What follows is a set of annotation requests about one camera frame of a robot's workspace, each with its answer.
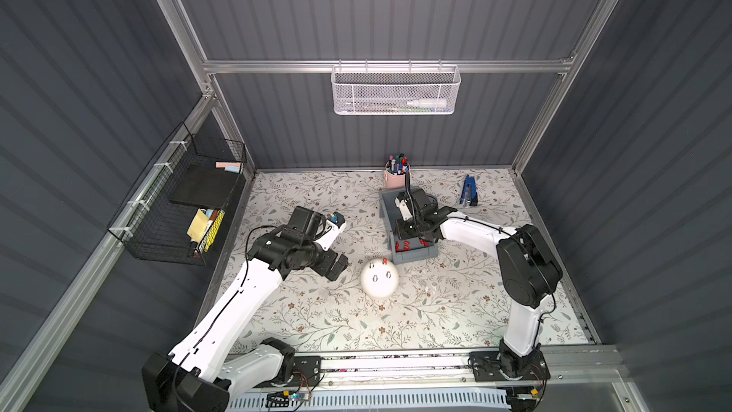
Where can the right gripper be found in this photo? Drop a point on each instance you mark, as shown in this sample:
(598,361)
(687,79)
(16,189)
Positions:
(413,226)

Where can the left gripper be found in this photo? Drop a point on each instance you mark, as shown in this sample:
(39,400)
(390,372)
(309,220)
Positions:
(333,263)

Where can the grey plastic parts bin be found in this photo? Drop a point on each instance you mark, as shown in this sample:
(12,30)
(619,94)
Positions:
(403,251)

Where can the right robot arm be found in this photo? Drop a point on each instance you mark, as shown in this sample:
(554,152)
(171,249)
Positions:
(530,272)

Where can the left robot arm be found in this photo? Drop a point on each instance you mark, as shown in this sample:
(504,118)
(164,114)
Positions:
(196,375)

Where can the white dome with screws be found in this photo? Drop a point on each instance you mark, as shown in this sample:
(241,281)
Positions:
(379,278)

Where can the pink pen cup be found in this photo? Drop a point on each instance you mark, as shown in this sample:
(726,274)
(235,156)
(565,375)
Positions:
(395,170)

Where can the blue stapler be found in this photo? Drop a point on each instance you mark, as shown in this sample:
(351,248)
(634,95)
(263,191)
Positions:
(469,192)

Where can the white marker in basket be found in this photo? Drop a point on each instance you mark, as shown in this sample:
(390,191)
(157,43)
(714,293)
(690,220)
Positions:
(428,104)

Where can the yellow sticky note pad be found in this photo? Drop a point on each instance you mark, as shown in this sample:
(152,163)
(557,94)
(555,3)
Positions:
(200,225)

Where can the black notebook in basket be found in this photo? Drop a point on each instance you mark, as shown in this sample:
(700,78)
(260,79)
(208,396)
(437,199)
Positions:
(204,187)

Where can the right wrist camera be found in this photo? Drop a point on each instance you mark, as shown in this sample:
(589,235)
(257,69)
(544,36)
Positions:
(403,205)

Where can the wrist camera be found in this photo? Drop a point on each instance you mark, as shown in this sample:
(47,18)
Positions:
(403,205)
(335,224)

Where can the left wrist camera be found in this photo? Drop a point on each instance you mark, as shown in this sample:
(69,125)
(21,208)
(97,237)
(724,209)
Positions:
(335,224)

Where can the white wire mesh basket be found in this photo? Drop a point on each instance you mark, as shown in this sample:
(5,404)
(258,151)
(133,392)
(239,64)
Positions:
(383,90)

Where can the black wire wall basket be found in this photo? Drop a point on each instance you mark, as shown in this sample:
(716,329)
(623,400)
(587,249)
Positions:
(181,209)

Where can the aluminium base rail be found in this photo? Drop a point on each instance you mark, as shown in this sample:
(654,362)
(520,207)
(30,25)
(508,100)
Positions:
(580,363)

